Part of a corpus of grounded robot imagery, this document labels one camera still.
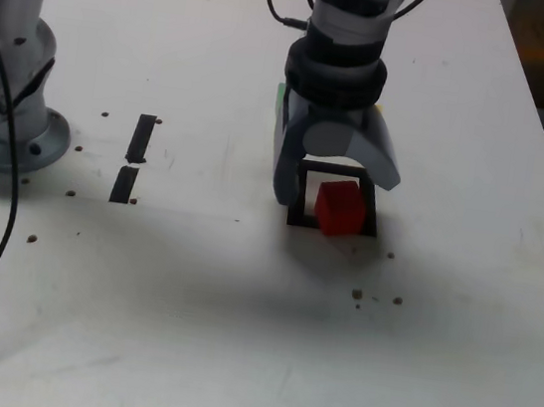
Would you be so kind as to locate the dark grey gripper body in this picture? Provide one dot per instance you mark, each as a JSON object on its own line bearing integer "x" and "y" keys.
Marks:
{"x": 336, "y": 113}

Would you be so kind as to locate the black tape strip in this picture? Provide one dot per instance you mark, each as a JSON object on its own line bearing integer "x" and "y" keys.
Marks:
{"x": 139, "y": 138}

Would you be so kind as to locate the yellow cube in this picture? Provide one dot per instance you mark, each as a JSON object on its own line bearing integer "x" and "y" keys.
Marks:
{"x": 378, "y": 109}

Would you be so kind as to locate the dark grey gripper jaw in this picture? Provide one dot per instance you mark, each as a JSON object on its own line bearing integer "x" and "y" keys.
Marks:
{"x": 287, "y": 165}

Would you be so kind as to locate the black tape square outline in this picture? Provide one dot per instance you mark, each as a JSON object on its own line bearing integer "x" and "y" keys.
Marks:
{"x": 371, "y": 211}

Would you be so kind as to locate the green cube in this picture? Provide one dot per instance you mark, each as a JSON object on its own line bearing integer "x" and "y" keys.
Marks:
{"x": 280, "y": 99}

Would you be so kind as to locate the red cube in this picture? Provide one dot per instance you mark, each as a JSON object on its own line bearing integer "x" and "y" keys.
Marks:
{"x": 338, "y": 212}

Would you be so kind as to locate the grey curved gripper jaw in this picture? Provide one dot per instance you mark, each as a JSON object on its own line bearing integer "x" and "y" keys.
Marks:
{"x": 379, "y": 147}

